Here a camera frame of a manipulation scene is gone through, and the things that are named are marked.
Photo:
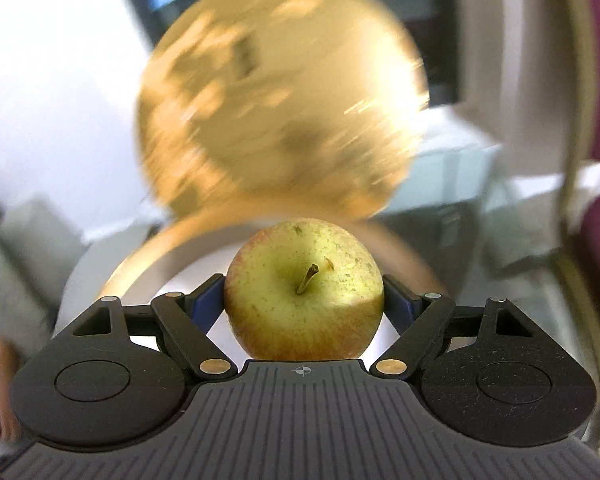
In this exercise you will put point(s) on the yellow-green apple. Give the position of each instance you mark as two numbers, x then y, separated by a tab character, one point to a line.
304	290

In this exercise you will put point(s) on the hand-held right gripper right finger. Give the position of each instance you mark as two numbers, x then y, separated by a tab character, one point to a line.
398	298

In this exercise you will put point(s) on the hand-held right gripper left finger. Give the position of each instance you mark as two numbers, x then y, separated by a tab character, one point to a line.
209	302

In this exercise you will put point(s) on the grey box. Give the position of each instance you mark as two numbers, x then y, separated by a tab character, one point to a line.
20	255

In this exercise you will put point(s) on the golden globe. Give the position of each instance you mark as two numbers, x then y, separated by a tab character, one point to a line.
280	95

